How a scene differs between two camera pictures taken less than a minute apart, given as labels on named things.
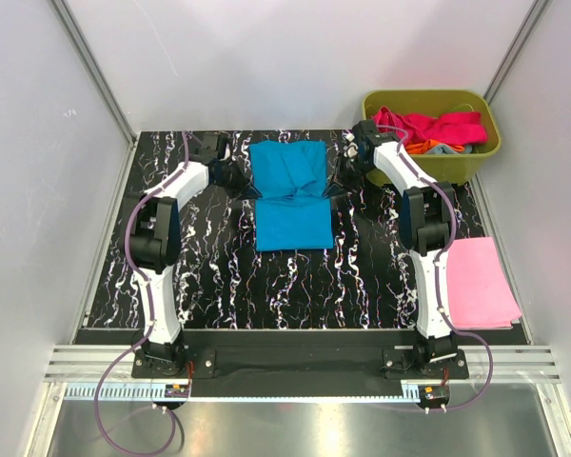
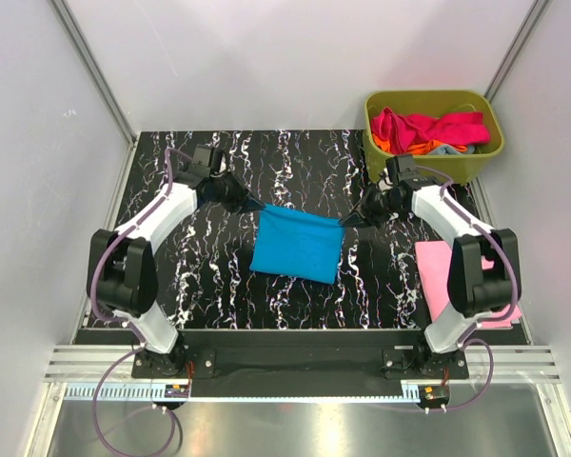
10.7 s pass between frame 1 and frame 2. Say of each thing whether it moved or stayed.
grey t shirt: stayed
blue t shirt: moved
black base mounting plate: stayed
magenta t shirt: stayed
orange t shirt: stayed
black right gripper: moved
